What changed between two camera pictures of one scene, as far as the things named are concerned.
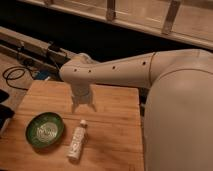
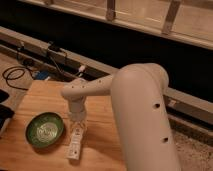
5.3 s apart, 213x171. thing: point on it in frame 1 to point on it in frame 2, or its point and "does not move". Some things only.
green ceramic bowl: [44, 129] does not move
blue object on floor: [42, 75] does not move
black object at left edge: [6, 112] does not move
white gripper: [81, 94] to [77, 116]
